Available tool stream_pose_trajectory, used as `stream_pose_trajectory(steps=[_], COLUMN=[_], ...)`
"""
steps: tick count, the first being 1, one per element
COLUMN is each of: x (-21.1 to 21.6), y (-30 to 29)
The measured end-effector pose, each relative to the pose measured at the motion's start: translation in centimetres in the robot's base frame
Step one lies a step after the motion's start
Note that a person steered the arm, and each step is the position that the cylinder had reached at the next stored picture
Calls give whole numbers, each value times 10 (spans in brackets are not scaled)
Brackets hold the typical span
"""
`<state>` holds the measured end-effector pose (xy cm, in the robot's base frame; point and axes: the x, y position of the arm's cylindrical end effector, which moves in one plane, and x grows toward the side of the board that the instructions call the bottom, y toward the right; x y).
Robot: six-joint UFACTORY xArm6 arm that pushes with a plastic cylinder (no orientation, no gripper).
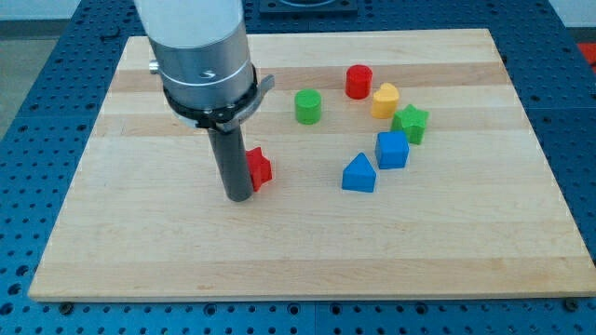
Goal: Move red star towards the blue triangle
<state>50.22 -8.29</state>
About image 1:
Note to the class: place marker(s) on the light wooden board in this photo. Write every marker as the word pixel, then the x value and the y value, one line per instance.
pixel 475 214

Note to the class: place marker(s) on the red cylinder block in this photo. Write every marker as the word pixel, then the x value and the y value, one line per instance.
pixel 358 81

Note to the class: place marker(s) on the blue triangle block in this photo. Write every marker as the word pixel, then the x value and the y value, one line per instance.
pixel 359 175

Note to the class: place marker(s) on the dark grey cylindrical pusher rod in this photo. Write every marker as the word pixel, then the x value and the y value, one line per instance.
pixel 230 156

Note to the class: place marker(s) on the red star block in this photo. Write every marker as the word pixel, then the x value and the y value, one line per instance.
pixel 259 167

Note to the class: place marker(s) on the blue cube block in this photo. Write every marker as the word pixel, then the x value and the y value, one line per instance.
pixel 391 149

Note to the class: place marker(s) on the green cylinder block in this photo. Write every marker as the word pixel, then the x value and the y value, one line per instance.
pixel 307 106

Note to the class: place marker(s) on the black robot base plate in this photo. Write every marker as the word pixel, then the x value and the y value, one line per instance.
pixel 308 7

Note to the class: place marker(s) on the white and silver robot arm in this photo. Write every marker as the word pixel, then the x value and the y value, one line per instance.
pixel 204 61

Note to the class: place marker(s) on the yellow heart block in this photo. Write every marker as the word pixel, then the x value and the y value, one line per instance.
pixel 385 101

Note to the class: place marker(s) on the green star block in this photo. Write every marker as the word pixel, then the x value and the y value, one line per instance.
pixel 412 121

